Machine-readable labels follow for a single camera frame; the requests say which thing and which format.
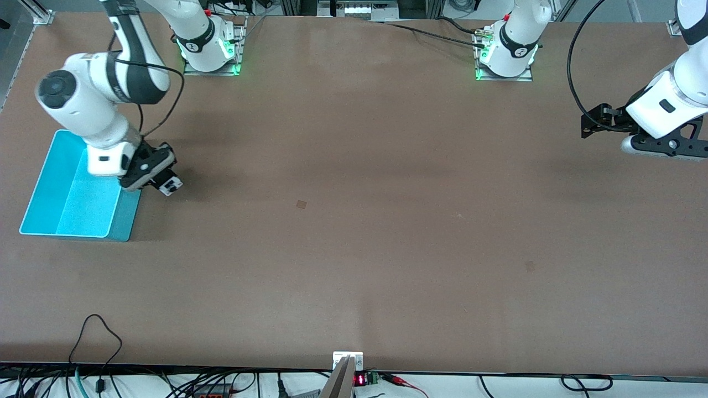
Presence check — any teal plastic bin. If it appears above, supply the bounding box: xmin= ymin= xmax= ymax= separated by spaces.
xmin=19 ymin=130 xmax=142 ymax=242

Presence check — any thin black looped cable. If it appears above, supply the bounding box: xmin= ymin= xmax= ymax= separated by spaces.
xmin=68 ymin=314 xmax=123 ymax=394

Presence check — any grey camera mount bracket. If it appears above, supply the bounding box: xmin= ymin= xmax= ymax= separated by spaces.
xmin=321 ymin=352 xmax=364 ymax=398

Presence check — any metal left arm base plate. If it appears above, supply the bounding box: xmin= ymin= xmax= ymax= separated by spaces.
xmin=475 ymin=28 xmax=533 ymax=82

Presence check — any red clip lead cable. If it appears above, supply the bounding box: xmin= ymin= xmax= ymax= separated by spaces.
xmin=382 ymin=373 xmax=429 ymax=398

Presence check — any metal frame with white device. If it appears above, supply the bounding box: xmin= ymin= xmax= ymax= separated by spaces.
xmin=317 ymin=0 xmax=400 ymax=22

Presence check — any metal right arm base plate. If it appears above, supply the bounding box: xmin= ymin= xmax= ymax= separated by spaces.
xmin=184 ymin=17 xmax=247 ymax=76

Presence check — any black cable across table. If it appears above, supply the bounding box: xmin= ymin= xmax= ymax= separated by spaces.
xmin=382 ymin=17 xmax=490 ymax=51

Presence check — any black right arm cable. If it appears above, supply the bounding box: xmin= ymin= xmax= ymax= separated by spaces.
xmin=112 ymin=33 xmax=186 ymax=145

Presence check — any black coiled cable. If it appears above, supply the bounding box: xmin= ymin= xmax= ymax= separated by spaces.
xmin=560 ymin=374 xmax=613 ymax=392

